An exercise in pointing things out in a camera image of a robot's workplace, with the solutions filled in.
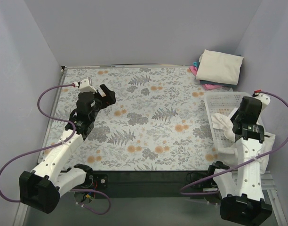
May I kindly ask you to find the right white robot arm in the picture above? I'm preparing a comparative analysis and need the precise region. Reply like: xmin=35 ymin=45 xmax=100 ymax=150
xmin=204 ymin=92 xmax=272 ymax=226

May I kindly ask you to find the white t shirt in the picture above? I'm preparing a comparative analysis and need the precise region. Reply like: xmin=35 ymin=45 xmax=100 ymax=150
xmin=211 ymin=108 xmax=276 ymax=168

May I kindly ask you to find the floral table mat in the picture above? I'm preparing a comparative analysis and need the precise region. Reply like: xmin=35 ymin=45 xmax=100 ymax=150
xmin=47 ymin=67 xmax=217 ymax=170

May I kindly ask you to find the white plastic basket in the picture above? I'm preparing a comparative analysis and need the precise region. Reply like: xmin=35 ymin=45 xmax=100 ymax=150
xmin=204 ymin=92 xmax=264 ymax=155

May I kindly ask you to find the pink folded t shirt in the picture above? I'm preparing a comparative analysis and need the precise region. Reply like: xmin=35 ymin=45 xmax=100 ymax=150
xmin=189 ymin=65 xmax=223 ymax=90

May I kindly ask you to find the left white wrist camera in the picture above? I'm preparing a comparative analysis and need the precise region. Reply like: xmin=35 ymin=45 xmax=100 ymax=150
xmin=79 ymin=77 xmax=97 ymax=93

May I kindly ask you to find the cream folded t shirt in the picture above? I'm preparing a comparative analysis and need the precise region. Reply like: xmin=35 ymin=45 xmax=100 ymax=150
xmin=196 ymin=49 xmax=244 ymax=85

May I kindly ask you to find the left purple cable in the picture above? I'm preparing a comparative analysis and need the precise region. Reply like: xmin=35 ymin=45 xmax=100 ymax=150
xmin=0 ymin=83 xmax=112 ymax=215

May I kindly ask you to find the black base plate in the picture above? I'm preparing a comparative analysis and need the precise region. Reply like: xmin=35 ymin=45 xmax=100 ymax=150
xmin=75 ymin=170 xmax=212 ymax=198

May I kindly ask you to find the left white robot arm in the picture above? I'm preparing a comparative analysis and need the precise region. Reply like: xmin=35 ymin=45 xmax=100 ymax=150
xmin=19 ymin=82 xmax=116 ymax=214

